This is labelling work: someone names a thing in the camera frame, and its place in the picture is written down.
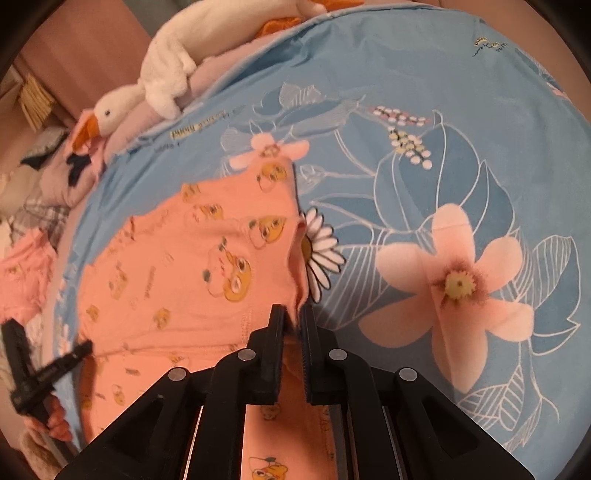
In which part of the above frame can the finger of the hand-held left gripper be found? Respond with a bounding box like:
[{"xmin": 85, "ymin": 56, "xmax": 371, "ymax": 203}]
[
  {"xmin": 33, "ymin": 340, "xmax": 94, "ymax": 384},
  {"xmin": 1, "ymin": 320, "xmax": 34, "ymax": 386}
]

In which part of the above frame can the plaid pillow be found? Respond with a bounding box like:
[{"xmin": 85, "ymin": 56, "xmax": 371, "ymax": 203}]
[{"xmin": 9, "ymin": 193, "xmax": 80, "ymax": 234}]

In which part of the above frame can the pile of pink clothes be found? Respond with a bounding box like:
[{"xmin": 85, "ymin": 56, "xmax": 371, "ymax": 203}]
[{"xmin": 0, "ymin": 228, "xmax": 57, "ymax": 320}]

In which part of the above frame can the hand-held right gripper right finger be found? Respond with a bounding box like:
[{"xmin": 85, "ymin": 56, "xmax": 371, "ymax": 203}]
[{"xmin": 299, "ymin": 307, "xmax": 537, "ymax": 480}]

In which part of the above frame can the white goose plush toy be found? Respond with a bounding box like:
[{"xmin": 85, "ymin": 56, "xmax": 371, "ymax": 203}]
[{"xmin": 73, "ymin": 0, "xmax": 366, "ymax": 149}]

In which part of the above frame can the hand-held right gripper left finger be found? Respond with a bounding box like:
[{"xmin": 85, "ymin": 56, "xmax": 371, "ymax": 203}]
[{"xmin": 54, "ymin": 305, "xmax": 287, "ymax": 480}]

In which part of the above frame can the yellow fringed hanging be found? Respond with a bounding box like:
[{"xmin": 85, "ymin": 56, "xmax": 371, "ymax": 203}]
[{"xmin": 18, "ymin": 74, "xmax": 57, "ymax": 131}]

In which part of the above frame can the person's left hand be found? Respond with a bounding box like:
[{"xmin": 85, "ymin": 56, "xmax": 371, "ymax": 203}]
[{"xmin": 46, "ymin": 397, "xmax": 73, "ymax": 442}]

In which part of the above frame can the blue floral blanket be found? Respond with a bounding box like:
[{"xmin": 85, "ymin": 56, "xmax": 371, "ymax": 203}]
[{"xmin": 55, "ymin": 0, "xmax": 583, "ymax": 464}]

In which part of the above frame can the orange printed long-sleeve shirt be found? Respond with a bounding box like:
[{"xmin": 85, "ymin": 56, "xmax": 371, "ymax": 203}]
[{"xmin": 76, "ymin": 157, "xmax": 345, "ymax": 480}]

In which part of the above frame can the dark blue cloth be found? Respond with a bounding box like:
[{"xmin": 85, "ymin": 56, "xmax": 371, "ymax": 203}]
[{"xmin": 64, "ymin": 152, "xmax": 94, "ymax": 186}]

